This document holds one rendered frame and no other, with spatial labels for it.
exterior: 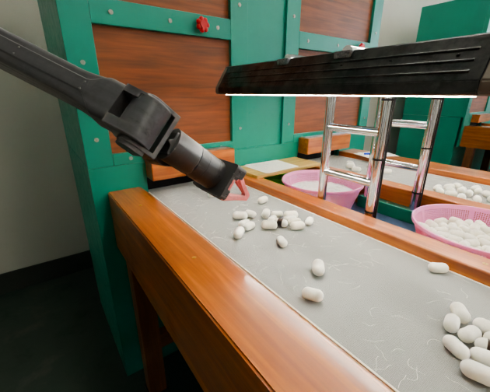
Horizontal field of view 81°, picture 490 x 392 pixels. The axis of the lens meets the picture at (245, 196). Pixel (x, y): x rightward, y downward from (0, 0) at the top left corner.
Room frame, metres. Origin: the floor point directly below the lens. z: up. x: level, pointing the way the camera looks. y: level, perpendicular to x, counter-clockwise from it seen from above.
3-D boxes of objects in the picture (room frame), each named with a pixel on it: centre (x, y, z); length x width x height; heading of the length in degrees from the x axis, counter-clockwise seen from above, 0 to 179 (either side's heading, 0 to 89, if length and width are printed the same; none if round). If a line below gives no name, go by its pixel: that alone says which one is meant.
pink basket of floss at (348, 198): (0.92, -0.26, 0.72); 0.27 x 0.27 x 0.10
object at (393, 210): (0.90, -0.52, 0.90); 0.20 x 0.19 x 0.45; 36
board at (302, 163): (1.10, -0.13, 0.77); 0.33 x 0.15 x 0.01; 126
